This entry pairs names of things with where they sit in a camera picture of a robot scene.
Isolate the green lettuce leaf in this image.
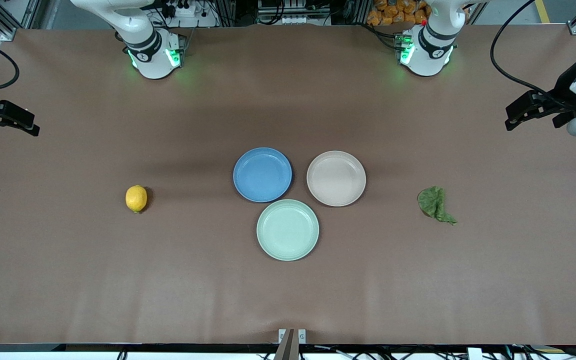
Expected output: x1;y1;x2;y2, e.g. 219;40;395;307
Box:
417;186;458;226

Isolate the yellow lemon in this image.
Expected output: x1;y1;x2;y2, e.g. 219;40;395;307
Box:
125;185;148;214

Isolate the bag of orange fruit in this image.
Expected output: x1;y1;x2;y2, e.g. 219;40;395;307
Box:
366;0;430;27

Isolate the white power strip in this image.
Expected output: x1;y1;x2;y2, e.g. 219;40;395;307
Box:
160;2;198;19

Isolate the beige round plate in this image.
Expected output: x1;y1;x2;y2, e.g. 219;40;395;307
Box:
306;150;367;207

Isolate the blue round plate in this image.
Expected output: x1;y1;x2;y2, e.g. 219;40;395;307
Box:
233;147;293;203

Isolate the grey equipment rack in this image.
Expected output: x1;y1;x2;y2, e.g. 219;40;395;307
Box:
257;0;332;26

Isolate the pale green round plate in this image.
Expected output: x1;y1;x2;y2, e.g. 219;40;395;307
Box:
256;199;320;262

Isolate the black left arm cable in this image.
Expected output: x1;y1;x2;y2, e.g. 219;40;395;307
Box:
490;0;571;108

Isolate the black base cable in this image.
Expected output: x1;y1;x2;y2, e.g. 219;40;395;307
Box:
363;22;401;50

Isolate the metal table edge bracket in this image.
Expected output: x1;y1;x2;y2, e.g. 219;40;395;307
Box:
274;328;307;360

